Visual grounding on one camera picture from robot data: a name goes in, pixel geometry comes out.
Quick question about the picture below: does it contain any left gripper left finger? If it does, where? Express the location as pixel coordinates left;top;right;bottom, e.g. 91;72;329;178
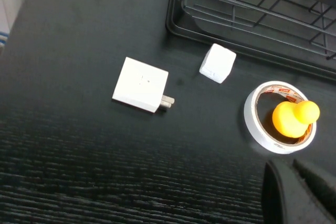
261;160;329;224

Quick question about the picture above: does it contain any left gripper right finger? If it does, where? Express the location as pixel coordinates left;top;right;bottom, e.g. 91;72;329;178
293;158;336;224

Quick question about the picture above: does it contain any yellow rubber duck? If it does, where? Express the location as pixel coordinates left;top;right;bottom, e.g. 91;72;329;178
271;100;321;138

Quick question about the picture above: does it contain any white tape roll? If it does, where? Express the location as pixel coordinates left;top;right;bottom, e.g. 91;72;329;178
243;80;318;155

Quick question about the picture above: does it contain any white foam cube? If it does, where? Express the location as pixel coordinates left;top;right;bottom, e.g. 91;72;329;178
198;42;237;84

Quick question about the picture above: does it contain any white power adapter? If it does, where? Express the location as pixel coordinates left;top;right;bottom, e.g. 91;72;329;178
112;56;175;116

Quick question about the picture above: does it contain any black wire dish rack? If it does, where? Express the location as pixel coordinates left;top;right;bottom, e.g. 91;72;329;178
180;0;336;60

